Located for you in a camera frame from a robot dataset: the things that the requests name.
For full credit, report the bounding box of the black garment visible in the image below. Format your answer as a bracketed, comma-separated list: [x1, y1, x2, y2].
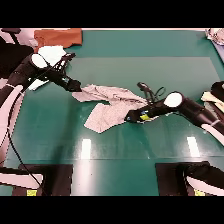
[210, 80, 224, 102]

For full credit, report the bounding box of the cream garment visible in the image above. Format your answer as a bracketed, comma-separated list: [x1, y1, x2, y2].
[200, 91, 224, 113]

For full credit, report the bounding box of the black cable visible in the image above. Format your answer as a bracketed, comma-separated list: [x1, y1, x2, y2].
[5, 126, 46, 197]

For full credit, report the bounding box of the grey T-shirt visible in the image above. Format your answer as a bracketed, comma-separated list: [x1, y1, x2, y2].
[71, 84, 149, 134]

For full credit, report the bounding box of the black chair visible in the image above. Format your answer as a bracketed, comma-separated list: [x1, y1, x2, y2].
[0, 28, 35, 80]

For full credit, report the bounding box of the patterned pale garment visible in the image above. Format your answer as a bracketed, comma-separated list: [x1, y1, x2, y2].
[205, 28, 224, 46]

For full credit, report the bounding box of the white garment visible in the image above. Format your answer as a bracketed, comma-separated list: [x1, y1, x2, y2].
[26, 45, 68, 91]

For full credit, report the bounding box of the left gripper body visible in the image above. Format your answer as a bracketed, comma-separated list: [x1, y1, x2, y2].
[61, 76, 83, 93]

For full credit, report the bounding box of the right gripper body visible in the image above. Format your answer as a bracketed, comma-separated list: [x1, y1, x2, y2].
[124, 105, 161, 124]

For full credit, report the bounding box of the orange garment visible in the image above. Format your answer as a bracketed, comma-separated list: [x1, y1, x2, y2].
[33, 28, 83, 50]

